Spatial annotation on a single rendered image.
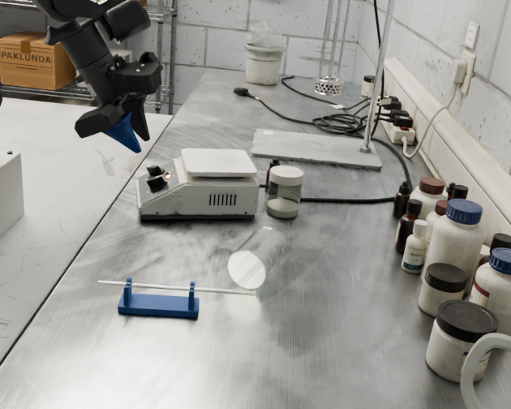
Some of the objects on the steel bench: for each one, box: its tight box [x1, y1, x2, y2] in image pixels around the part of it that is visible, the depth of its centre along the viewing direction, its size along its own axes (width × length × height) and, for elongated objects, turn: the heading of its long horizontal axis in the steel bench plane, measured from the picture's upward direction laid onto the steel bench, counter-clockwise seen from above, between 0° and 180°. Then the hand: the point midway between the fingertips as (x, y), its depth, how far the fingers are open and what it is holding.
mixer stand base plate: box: [251, 129, 383, 170], centre depth 143 cm, size 30×20×1 cm, turn 75°
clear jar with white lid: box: [265, 166, 303, 219], centre depth 106 cm, size 6×6×8 cm
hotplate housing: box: [136, 157, 260, 219], centre depth 105 cm, size 22×13×8 cm, turn 90°
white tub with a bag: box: [244, 19, 286, 85], centre depth 205 cm, size 14×14×21 cm
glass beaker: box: [227, 224, 290, 290], centre depth 84 cm, size 6×8×7 cm
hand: (132, 128), depth 95 cm, fingers open, 4 cm apart
